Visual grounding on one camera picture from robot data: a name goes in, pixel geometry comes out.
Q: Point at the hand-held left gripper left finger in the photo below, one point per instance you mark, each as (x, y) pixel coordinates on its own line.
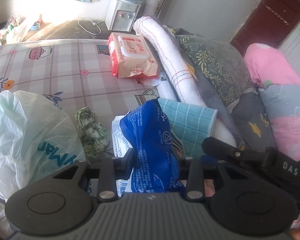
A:
(106, 177)

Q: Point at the dark grey quilt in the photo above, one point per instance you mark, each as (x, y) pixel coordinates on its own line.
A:
(252, 120)

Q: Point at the pink pillow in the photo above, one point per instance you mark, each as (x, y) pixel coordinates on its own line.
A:
(272, 62)

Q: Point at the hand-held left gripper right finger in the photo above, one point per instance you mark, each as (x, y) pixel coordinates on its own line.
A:
(195, 177)

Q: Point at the white tied plastic bag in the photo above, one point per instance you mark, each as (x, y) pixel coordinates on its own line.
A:
(22, 140)

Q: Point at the teal checked towel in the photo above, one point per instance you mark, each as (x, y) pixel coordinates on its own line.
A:
(189, 122)

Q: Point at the red wet wipes pack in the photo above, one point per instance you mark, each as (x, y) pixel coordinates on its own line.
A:
(132, 55)

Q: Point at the dark red door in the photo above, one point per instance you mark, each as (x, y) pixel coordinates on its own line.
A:
(267, 22)

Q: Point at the metal hook rack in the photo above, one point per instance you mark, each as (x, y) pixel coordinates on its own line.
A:
(277, 15)

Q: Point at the blue bowl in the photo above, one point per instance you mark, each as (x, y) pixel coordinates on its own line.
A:
(36, 26)

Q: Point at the checked printed bed mat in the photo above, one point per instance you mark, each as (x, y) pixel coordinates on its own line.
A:
(65, 65)

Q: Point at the white water dispenser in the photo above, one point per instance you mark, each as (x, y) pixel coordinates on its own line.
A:
(120, 13)

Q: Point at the white plastic bags on floor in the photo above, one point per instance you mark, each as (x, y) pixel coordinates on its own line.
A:
(14, 30)

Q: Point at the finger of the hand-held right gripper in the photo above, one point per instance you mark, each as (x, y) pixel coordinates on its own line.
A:
(222, 148)

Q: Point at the white foam roll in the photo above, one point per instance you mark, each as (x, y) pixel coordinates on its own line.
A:
(168, 91)

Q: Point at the green floral scrunchie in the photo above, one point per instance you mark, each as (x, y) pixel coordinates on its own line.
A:
(91, 130)

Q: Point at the rolled white towel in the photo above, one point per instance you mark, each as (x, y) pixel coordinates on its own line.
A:
(167, 52)

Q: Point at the grey floral pillow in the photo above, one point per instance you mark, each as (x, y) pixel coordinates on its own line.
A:
(214, 65)

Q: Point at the patchwork pink blue quilt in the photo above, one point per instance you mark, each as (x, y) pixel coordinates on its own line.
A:
(289, 120)

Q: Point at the blue tissue packet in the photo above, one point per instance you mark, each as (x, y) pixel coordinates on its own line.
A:
(152, 140)

